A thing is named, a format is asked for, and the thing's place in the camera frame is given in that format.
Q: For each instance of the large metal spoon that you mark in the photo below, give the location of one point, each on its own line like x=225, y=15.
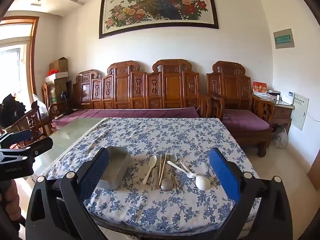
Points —
x=167, y=184

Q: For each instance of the wooden side table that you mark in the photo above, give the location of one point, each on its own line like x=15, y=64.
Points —
x=282, y=112

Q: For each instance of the black cloth bundle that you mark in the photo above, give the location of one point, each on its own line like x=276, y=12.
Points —
x=12, y=111

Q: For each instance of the small metal spoon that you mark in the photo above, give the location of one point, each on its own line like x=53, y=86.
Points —
x=174, y=155

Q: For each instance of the person's left hand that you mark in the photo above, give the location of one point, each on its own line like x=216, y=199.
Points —
x=10, y=200

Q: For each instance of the metal fork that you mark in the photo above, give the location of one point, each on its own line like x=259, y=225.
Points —
x=190, y=172
x=157, y=175

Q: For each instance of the blue floral tablecloth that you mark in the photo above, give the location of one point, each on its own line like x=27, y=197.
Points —
x=155, y=135

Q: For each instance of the white ceramic soup spoon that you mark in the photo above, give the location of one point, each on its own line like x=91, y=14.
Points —
x=202, y=182

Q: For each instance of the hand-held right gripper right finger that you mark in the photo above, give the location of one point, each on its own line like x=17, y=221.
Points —
x=223, y=177

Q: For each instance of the red desk calendar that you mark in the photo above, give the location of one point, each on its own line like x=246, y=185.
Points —
x=260, y=88

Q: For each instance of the brown cardboard box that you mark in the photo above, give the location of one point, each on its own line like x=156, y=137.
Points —
x=59, y=65

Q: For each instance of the white plastic spoon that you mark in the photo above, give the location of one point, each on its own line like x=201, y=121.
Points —
x=153, y=160

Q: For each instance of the purple armchair seat cushion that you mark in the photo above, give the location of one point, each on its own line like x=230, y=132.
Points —
x=245, y=121

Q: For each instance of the white flat cardboard box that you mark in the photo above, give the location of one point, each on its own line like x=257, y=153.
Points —
x=57, y=76

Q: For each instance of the carved wooden armchair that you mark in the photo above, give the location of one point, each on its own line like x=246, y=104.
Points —
x=232, y=87

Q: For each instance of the grey wall panel green label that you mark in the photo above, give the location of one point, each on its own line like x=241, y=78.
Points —
x=283, y=38

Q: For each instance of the black desk lamp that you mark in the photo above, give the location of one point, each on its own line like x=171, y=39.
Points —
x=65, y=100

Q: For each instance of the rectangular metal box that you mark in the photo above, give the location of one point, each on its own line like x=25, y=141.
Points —
x=117, y=162

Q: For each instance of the framed peacock flower painting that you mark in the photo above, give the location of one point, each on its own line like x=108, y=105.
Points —
x=160, y=5

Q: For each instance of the long purple bench cushion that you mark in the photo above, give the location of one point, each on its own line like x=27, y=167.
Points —
x=130, y=113

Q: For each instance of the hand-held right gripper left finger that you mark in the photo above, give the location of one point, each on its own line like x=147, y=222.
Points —
x=96, y=171

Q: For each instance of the light wooden chopstick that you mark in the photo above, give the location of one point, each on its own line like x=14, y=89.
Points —
x=161, y=172
x=164, y=166

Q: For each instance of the dark wooden chair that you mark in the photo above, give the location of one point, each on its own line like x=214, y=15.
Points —
x=37, y=122

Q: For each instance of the carved wooden sofa bench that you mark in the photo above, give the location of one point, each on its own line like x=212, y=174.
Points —
x=140, y=87

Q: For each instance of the white electrical panel door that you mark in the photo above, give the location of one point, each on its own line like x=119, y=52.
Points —
x=300, y=111

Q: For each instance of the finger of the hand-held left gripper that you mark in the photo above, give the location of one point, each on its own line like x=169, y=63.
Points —
x=37, y=146
x=23, y=135

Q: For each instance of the clear plastic bag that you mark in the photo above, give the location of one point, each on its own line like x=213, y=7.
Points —
x=280, y=136

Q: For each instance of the wooden door frame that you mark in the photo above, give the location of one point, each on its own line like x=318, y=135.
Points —
x=33, y=55

